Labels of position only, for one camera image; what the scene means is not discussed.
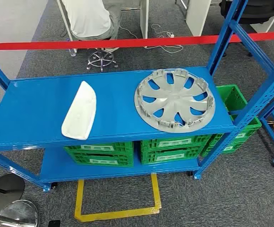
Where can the white curved plastic part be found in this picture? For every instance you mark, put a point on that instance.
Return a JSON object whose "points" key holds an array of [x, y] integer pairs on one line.
{"points": [[80, 112]]}

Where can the silver wheel hubcap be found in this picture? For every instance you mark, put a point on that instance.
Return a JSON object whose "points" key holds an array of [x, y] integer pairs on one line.
{"points": [[174, 101]]}

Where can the stool with chrome base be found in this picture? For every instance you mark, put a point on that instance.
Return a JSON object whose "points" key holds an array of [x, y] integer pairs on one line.
{"points": [[101, 59]]}

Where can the red barrier belt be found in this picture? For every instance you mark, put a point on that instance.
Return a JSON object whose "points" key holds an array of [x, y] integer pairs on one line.
{"points": [[127, 42]]}

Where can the white desk panel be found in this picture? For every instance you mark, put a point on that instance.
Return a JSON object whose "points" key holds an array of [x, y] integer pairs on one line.
{"points": [[144, 18], [197, 15]]}

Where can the clear plastic bottle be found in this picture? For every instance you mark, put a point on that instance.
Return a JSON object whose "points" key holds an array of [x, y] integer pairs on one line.
{"points": [[72, 52]]}

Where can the person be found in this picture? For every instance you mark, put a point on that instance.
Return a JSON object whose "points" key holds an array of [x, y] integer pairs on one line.
{"points": [[87, 18]]}

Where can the black office chair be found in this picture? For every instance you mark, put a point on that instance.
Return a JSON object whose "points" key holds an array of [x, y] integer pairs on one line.
{"points": [[250, 11]]}

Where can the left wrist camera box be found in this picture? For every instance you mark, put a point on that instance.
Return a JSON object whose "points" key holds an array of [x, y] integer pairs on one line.
{"points": [[54, 223]]}

